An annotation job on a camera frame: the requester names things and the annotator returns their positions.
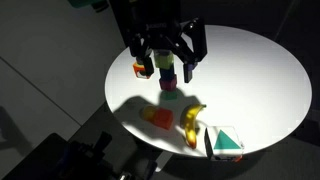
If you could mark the orange block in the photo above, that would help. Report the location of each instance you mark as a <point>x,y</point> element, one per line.
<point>164,119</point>

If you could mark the orange shape-sorter cube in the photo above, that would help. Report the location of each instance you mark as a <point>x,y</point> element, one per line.
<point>139,70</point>

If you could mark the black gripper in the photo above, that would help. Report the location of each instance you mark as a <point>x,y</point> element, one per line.
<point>156,28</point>

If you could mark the yellow-green block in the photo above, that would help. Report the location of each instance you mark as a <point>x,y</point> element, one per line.
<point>164,60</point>

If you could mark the white table base legs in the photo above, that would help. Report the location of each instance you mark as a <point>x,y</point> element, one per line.
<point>164,161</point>

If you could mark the green block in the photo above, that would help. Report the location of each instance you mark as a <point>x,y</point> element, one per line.
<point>168,95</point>

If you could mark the teal and white carton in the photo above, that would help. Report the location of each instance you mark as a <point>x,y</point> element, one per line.
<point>224,141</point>

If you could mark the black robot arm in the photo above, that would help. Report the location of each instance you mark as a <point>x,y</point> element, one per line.
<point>143,6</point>

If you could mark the teal plastic housing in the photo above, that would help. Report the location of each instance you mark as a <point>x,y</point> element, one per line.
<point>81,2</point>

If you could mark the yellow toy banana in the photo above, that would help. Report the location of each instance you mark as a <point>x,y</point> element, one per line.
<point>190,123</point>

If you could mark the blue block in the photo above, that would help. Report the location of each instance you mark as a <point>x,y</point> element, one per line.
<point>167,72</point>

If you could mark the magenta block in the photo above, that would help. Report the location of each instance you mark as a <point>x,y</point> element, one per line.
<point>167,83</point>

